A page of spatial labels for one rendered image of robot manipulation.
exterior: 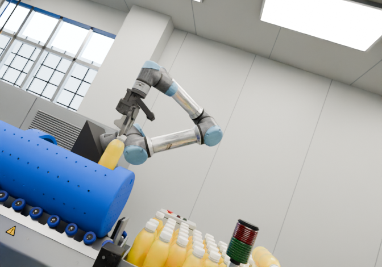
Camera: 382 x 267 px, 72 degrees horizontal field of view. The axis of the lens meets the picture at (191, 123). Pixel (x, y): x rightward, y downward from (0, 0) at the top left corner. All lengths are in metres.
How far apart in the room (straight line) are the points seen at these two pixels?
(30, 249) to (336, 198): 3.54
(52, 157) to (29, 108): 2.13
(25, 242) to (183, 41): 3.73
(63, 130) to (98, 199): 1.96
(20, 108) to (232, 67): 2.81
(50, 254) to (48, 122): 2.07
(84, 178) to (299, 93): 3.51
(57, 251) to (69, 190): 0.22
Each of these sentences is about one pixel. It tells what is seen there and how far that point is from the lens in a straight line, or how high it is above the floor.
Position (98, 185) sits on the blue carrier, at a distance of 1.06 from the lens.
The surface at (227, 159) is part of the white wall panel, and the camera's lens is 3.75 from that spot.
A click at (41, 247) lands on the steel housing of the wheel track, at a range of 1.16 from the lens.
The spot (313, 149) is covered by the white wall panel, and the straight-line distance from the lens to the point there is 3.99.
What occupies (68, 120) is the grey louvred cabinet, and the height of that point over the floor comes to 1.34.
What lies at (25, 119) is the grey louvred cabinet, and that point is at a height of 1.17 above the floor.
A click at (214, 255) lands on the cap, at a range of 1.03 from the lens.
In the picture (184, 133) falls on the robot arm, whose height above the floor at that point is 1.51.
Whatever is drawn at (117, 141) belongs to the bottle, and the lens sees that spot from 1.15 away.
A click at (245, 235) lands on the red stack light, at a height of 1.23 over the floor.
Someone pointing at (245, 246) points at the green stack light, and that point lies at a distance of 0.78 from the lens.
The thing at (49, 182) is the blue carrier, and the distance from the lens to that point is 1.12.
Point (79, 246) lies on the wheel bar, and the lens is 1.12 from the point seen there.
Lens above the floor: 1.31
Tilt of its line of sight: 11 degrees up
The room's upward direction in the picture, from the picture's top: 24 degrees clockwise
